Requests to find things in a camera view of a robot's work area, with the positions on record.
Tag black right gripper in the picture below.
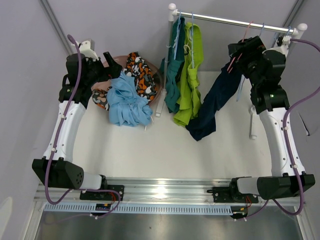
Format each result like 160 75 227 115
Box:
228 36 266 88

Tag light blue shorts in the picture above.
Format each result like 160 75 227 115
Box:
106 72 153 127

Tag pink translucent plastic basin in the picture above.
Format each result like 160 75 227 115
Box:
90 55 166 106

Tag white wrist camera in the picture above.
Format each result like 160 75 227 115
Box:
272 35 291 56
73 38 99 61

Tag blue hanger under teal shorts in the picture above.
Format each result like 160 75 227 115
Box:
172 14 182 60

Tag pink wire hanger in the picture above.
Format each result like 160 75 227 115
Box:
226 21 255 75

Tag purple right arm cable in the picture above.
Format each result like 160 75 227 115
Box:
236 37 320 223

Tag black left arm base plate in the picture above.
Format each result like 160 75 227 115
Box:
79 184 125 201

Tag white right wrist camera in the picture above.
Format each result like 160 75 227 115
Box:
272 35 291 56

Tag blue wire hanger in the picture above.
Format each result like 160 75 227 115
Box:
273 26 294 41

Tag silver clothes rack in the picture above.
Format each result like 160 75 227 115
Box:
154 2 308 140

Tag teal green shorts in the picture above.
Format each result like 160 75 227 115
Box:
160 17 186 113

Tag navy blue shorts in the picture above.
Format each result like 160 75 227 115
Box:
186 63 242 141

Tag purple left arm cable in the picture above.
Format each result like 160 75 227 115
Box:
44 34 122 222

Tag lime green shorts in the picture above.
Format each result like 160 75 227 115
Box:
173 22 204 127

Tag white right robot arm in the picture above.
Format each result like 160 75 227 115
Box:
228 36 315 202

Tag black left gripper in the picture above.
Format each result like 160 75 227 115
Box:
84 52 122 87

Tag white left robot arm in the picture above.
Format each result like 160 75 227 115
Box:
32 52 122 200

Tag aluminium mounting rail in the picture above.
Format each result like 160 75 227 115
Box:
33 177 307 216

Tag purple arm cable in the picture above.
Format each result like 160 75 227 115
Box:
236 37 320 223
44 34 122 222

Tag orange camouflage shorts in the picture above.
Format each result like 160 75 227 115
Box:
91 51 160 111

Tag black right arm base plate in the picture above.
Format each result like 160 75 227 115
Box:
206 186 259 204

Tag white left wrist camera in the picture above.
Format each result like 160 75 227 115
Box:
73 38 99 61

